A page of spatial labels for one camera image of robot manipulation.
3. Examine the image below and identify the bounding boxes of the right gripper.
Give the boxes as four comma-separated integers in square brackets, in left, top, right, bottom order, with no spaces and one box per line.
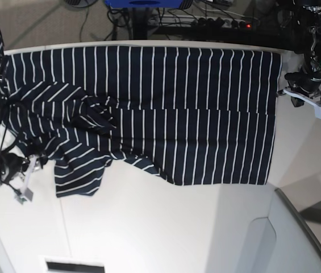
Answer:
[0,153,41,193]

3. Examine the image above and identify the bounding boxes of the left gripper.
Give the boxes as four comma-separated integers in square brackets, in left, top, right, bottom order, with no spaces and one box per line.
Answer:
[277,71,321,108]

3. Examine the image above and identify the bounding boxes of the navy white striped t-shirt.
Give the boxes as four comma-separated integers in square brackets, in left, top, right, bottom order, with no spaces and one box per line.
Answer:
[0,45,282,198]

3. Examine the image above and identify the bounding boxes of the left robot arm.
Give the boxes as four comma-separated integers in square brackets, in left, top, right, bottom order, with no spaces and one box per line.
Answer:
[276,1,321,107]

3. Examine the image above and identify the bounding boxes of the power strip with red light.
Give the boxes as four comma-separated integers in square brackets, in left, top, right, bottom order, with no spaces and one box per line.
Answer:
[192,17,261,30]

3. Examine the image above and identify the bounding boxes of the blue plastic bin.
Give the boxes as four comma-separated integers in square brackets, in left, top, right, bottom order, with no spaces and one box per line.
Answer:
[105,0,182,9]

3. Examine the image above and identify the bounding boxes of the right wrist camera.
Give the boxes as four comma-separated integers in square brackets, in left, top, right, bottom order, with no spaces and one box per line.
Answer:
[14,189,34,205]

